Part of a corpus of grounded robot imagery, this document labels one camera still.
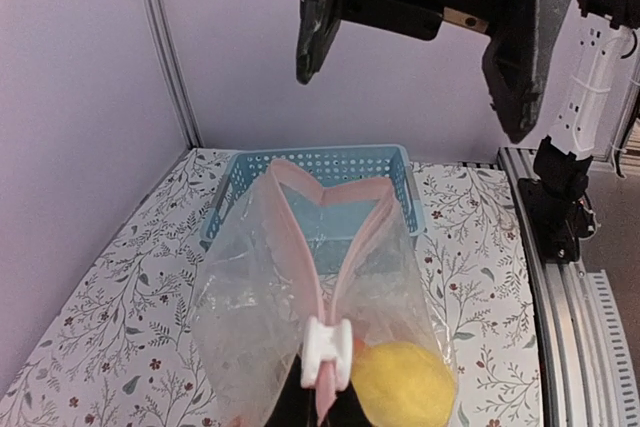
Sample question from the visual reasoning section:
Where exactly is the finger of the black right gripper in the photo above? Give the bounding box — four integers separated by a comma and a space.
482, 0, 571, 144
296, 0, 343, 85

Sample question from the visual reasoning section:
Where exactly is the yellow toy bell pepper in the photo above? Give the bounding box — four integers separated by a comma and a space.
351, 339, 456, 426

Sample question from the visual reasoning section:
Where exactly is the aluminium front rail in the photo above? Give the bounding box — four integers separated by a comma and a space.
498, 147, 639, 426

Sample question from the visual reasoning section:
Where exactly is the light blue plastic basket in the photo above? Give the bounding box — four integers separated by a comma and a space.
198, 144, 427, 276

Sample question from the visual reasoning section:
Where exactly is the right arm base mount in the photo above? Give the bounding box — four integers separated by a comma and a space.
518, 178, 598, 263

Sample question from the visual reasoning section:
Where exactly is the clear zip top bag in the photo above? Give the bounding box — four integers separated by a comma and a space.
192, 159, 458, 426

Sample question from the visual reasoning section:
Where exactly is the white bag zipper slider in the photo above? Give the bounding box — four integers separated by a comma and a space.
301, 316, 354, 391

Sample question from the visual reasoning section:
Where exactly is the right aluminium frame post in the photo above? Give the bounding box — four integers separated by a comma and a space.
143, 0, 204, 149

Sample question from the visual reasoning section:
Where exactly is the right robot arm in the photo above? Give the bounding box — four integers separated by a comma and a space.
296, 0, 639, 203

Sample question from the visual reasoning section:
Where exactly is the floral patterned table mat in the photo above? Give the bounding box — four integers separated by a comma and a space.
1, 149, 543, 426

